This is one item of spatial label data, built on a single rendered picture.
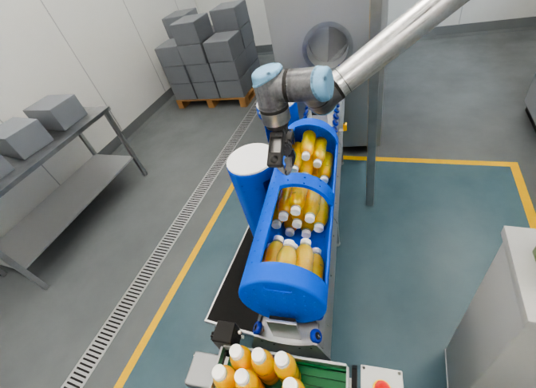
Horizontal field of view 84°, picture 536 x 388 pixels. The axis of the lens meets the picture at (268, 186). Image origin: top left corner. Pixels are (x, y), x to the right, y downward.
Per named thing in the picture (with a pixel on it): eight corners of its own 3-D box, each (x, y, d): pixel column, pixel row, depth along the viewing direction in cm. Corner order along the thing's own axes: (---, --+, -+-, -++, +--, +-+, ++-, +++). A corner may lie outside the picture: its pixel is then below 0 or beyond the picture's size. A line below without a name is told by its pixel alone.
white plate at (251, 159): (227, 180, 155) (228, 181, 156) (279, 166, 154) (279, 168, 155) (225, 150, 176) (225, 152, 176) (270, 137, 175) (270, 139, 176)
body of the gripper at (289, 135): (296, 142, 104) (291, 112, 96) (293, 158, 98) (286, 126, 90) (275, 144, 106) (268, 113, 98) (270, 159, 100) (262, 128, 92)
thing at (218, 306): (327, 185, 284) (325, 173, 274) (282, 350, 187) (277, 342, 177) (276, 181, 304) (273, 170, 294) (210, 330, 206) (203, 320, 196)
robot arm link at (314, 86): (336, 74, 86) (294, 77, 90) (329, 58, 75) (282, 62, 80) (334, 108, 86) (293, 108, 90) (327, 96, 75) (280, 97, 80)
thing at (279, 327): (302, 333, 103) (297, 317, 95) (301, 340, 101) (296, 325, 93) (274, 329, 106) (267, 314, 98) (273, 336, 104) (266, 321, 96)
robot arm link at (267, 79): (278, 73, 77) (243, 76, 81) (286, 116, 85) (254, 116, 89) (288, 58, 83) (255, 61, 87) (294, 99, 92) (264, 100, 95)
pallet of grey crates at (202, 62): (264, 81, 487) (246, -2, 408) (246, 107, 435) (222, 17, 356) (202, 85, 532) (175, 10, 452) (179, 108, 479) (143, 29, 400)
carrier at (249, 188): (263, 271, 214) (302, 261, 213) (227, 182, 155) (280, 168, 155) (258, 240, 235) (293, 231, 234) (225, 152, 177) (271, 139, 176)
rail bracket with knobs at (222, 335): (248, 334, 109) (241, 322, 103) (243, 355, 104) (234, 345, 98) (223, 330, 112) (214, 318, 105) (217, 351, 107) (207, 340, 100)
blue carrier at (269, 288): (337, 163, 162) (339, 116, 142) (326, 329, 101) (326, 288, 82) (285, 161, 168) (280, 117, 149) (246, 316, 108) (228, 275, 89)
